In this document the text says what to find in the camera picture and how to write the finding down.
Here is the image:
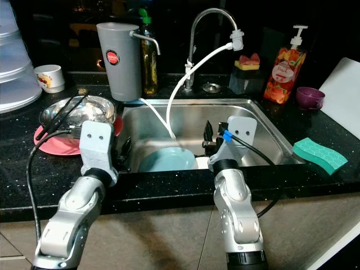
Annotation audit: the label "yellow and pink sponge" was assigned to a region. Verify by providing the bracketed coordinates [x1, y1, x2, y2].
[235, 53, 261, 71]

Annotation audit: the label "light blue plate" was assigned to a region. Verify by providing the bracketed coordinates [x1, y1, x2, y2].
[138, 147, 197, 173]

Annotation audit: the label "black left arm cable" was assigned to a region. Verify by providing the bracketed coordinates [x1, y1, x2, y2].
[26, 128, 85, 254]

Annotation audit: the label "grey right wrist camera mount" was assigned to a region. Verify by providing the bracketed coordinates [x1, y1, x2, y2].
[208, 116, 258, 168]

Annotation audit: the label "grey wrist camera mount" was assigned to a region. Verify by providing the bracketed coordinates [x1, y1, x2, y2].
[208, 116, 258, 168]
[79, 121, 119, 176]

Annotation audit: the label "round metal sink strainer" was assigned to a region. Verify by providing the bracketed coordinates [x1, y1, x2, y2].
[201, 82, 223, 93]

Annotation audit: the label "black chopstick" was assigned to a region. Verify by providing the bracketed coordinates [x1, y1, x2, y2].
[46, 97, 77, 137]
[53, 94, 89, 136]

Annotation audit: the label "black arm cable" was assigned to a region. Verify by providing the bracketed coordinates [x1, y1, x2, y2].
[225, 132, 282, 219]
[26, 128, 85, 254]

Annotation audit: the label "green sponge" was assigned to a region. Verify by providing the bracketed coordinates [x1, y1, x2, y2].
[292, 138, 348, 175]

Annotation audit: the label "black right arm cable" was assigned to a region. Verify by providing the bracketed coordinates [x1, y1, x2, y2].
[225, 132, 282, 219]

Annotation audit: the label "clear plastic stacked containers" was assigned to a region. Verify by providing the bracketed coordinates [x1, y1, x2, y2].
[0, 0, 43, 113]

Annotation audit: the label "white plate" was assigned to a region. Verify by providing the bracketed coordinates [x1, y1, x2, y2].
[194, 156, 212, 170]

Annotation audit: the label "black sponge holder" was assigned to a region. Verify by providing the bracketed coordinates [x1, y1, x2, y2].
[229, 65, 265, 95]

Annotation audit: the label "beige base cabinet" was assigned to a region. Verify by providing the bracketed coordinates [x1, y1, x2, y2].
[0, 194, 360, 270]

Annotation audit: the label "white faucet hose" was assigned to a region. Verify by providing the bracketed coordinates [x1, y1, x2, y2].
[166, 42, 232, 140]

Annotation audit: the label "thin white dispenser tube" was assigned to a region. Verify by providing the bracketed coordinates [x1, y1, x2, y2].
[139, 98, 172, 138]

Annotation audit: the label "white printed mug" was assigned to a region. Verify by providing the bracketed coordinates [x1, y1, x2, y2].
[34, 65, 65, 94]

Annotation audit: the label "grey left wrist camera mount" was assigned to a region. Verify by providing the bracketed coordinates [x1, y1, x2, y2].
[79, 121, 119, 176]

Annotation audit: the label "grey water dispenser with tap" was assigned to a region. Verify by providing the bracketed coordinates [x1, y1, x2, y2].
[96, 21, 161, 103]

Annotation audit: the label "oil bottle with green cap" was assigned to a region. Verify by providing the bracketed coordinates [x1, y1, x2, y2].
[139, 8, 159, 96]

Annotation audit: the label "white cutting board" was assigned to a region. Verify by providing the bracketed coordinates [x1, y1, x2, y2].
[319, 57, 360, 138]

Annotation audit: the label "stainless steel bowl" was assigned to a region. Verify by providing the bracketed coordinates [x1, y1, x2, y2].
[39, 96, 118, 136]

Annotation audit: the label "pink plate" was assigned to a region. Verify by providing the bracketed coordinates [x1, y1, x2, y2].
[34, 115, 124, 156]

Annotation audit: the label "peach soap pump bottle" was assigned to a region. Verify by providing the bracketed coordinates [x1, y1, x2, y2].
[263, 25, 309, 105]

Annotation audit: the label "purple cup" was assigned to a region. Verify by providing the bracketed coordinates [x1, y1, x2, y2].
[295, 86, 326, 111]

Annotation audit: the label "stainless steel sink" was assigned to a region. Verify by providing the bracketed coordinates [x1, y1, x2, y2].
[118, 98, 307, 172]

